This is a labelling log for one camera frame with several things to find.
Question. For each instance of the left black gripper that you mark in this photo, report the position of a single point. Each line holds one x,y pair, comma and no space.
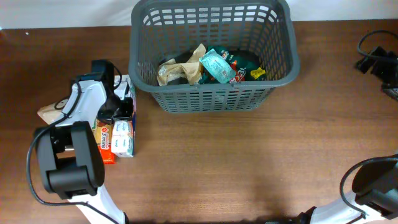
127,114

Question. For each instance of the white tissue multipack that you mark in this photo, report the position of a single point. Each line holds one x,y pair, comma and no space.
123,134

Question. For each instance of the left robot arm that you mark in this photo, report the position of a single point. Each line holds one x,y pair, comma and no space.
70,163

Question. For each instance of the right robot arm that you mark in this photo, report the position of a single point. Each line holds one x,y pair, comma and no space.
368,190

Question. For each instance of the green Nescafe coffee bag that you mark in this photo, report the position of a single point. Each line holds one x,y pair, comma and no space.
244,63

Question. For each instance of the grey plastic shopping basket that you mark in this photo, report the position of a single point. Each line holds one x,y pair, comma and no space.
161,30

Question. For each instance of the small light green packet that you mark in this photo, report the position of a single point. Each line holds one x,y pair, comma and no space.
217,66

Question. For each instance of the San Remo spaghetti pack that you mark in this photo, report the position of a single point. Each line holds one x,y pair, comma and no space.
103,134

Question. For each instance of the beige paper pouch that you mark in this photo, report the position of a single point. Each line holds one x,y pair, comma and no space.
51,112
192,69

